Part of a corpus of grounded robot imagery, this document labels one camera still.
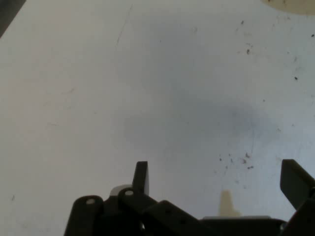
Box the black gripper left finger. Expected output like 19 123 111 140
63 161 212 236

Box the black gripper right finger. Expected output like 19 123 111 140
280 159 315 236

